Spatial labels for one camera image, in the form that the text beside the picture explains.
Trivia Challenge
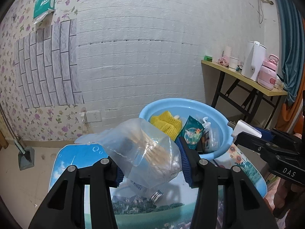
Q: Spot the white charger adapter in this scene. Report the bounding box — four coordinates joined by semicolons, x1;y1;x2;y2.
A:
227;120;262;138

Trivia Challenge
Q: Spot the grey dustpan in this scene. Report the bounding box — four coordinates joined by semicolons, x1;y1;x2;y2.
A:
18;147;35;171

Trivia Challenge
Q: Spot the orange cloth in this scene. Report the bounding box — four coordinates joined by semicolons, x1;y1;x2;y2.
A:
275;76;305;134

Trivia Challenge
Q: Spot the white electric kettle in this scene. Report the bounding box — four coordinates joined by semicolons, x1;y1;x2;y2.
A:
241;41;267;81

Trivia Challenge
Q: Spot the black object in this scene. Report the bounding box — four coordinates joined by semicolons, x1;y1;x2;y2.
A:
196;135;209;154

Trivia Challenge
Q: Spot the blue curtain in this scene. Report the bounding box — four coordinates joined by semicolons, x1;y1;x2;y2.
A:
269;0;305;103

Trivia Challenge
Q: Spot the blue plastic basin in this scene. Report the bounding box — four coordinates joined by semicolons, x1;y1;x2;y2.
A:
139;98;233;160

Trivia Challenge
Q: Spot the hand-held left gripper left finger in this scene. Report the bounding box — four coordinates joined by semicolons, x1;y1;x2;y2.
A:
29;157;124;229

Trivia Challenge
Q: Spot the green tissue pack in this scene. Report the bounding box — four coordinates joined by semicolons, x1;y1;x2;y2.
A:
33;0;57;25

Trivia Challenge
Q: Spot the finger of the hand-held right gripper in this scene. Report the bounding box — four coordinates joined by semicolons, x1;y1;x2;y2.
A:
235;130;267;154
256;127;278;144

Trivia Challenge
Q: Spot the wooden side table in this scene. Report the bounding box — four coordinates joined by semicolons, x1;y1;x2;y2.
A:
201;60;289;134

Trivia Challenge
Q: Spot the green snack packet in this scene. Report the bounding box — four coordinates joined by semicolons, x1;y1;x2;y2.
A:
178;115;205;149

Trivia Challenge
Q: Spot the plush toy with yellow hat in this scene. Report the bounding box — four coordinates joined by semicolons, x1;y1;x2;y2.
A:
150;111;183;141

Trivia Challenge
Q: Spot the pink cloth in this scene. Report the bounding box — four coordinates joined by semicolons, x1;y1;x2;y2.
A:
263;177;305;220

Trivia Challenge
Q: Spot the wooden door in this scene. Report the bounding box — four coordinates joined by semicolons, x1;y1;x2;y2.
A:
0;124;7;148

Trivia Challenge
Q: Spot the pink water bottle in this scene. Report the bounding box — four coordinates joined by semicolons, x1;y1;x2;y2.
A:
258;54;280;90

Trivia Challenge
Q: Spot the white wall socket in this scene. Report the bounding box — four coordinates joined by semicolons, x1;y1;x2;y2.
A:
85;111;102;123

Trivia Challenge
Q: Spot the clear bag of wooden swabs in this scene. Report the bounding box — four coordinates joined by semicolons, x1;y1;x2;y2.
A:
74;118;183;190

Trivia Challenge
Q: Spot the clear bottle with silver cap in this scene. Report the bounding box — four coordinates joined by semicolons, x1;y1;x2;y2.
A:
119;177;165;202

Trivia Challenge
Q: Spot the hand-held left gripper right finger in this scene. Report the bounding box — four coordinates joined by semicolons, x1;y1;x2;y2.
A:
175;136;279;229

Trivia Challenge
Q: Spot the frosted bag of white swabs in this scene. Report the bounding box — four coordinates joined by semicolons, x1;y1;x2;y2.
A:
201;116;220;153

